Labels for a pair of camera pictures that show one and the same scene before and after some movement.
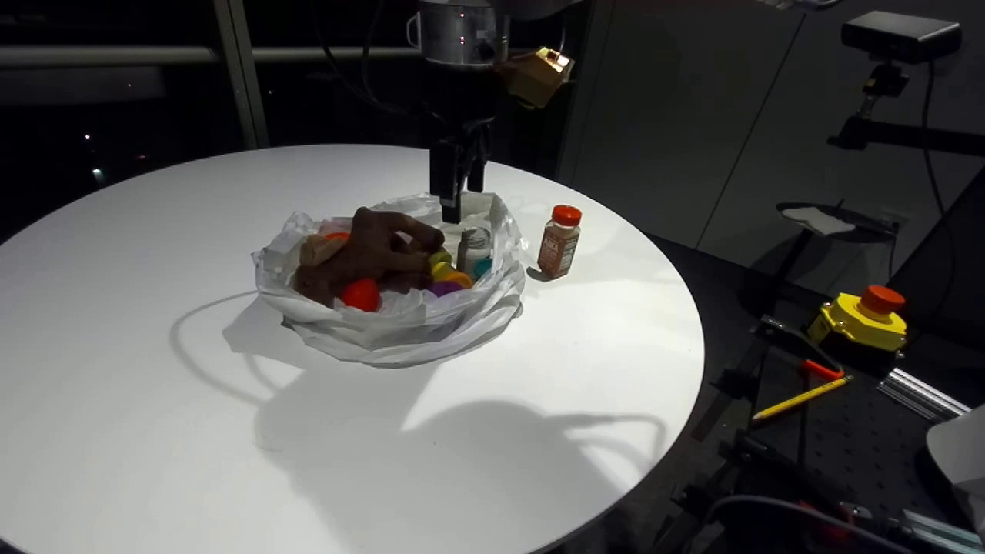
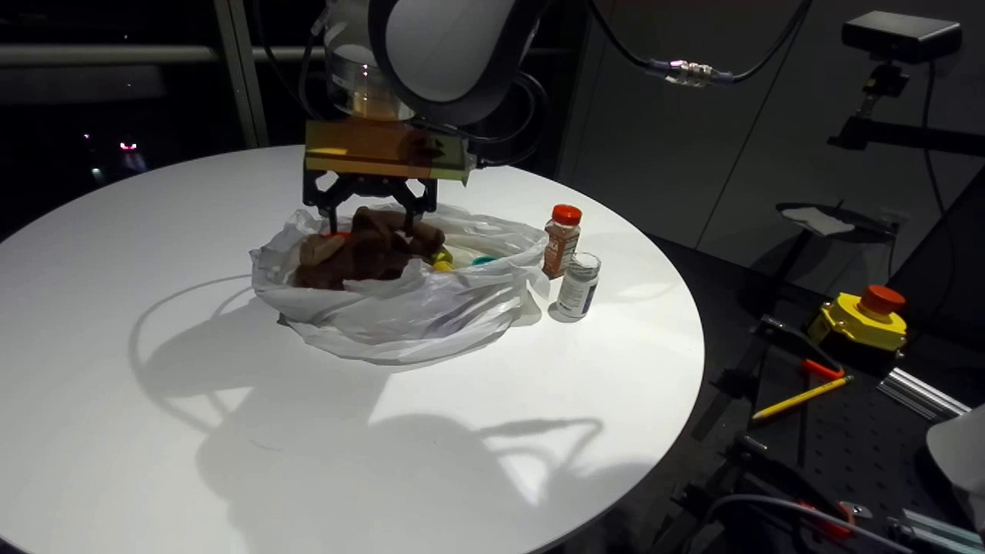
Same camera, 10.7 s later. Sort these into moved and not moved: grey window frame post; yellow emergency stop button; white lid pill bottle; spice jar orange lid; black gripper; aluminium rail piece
Moved: black gripper; white lid pill bottle
Not moved: aluminium rail piece; spice jar orange lid; yellow emergency stop button; grey window frame post
